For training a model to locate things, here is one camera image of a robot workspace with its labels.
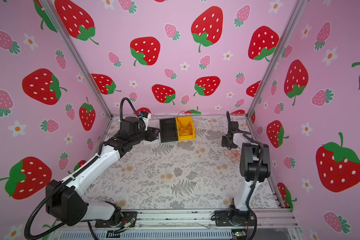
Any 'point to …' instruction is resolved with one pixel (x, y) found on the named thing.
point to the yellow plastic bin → (184, 120)
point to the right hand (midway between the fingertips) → (227, 142)
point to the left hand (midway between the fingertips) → (156, 128)
